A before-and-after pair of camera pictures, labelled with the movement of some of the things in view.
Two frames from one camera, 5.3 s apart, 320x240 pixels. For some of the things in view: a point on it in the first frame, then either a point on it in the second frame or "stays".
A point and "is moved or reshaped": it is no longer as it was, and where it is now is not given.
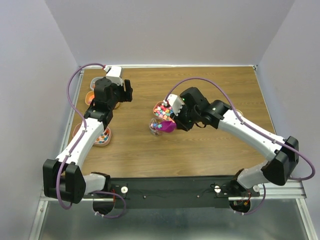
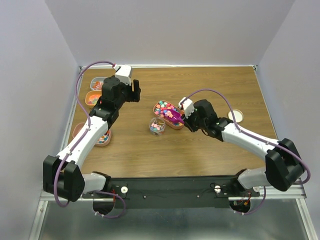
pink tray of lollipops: (104, 139) stays
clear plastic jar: (153, 122) stays
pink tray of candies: (163, 112) stays
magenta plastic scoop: (168, 126) is moved or reshaped
